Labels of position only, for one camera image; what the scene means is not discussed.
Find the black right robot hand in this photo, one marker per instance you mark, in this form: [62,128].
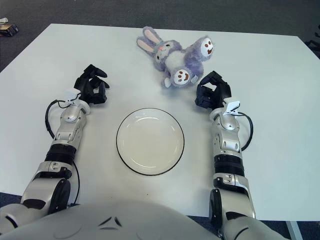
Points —
[215,92]

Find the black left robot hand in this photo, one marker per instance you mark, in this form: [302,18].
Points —
[87,87]

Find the purple plush bunny doll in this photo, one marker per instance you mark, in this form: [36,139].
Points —
[175,60]

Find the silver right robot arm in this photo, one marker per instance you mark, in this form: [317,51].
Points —
[228,140]

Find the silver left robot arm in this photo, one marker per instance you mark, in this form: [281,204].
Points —
[67,130]

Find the white plate with black rim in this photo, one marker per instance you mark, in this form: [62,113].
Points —
[150,142]

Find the black and brown box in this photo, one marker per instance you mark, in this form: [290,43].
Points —
[8,29]

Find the white crumpled cloth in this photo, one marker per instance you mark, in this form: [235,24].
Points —
[3,20]

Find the black chair base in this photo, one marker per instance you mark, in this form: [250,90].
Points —
[312,43]

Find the grey robot torso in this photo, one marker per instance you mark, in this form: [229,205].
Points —
[112,225]

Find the grey table leg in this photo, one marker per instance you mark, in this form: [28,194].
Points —
[293,230]

